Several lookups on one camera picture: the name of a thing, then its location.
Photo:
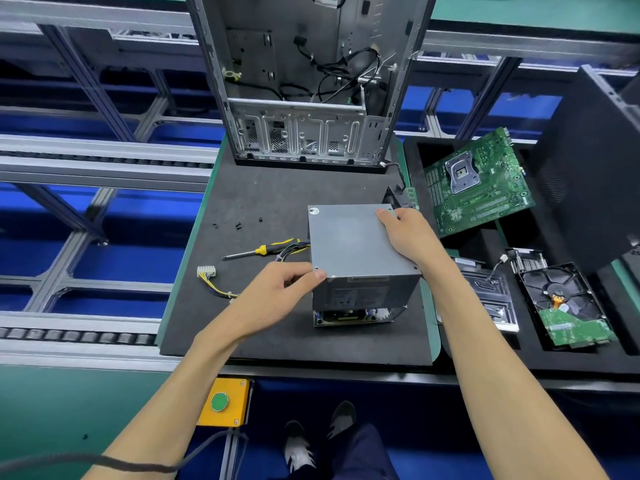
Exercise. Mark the person's left hand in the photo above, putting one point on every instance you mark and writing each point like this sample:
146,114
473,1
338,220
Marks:
265,303

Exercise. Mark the person's right hand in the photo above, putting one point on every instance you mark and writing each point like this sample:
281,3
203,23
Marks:
412,237

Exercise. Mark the grey power supply cover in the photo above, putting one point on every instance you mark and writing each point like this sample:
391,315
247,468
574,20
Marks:
355,250

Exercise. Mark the small black screws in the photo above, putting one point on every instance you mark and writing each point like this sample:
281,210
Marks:
238,227

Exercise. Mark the power supply metal base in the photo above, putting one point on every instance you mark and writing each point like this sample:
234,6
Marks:
355,316

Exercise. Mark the person's right forearm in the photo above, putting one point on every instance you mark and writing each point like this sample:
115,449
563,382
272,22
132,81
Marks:
520,380

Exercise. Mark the person's left forearm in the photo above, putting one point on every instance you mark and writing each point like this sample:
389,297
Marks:
160,410

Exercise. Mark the person's right shoe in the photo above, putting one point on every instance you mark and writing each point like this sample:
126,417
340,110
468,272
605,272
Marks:
342,417

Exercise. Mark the person's shoe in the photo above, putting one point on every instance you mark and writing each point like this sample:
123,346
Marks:
299,450
342,417

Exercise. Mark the person's left shoe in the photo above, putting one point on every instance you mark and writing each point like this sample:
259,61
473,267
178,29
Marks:
299,450

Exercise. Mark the person's dark trousers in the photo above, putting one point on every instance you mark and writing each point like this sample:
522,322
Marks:
350,457

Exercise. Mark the green memory stick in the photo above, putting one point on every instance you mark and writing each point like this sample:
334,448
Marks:
411,198

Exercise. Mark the black cooling fan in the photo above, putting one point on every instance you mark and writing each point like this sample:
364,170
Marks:
393,195

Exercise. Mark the green motherboard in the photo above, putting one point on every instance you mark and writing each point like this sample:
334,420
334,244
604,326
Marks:
485,180

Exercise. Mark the clear plastic screw tray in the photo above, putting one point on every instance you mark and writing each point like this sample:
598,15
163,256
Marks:
495,295

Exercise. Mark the yellow button box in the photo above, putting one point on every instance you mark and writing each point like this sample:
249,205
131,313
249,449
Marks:
222,402

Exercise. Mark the black foam work mat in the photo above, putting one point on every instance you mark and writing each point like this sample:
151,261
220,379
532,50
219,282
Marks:
260,195

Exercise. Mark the silver heatsink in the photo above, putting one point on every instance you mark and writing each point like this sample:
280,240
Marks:
530,260

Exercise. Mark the silver computer tower chassis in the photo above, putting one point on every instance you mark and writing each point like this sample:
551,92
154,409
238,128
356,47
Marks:
300,125

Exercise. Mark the black hard disk drive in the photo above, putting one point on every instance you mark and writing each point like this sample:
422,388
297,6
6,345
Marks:
568,307

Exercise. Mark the black foam parts tray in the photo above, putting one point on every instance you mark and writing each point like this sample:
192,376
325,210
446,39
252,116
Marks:
600,155

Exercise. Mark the aluminium conveyor frame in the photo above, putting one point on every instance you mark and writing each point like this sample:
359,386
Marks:
100,160

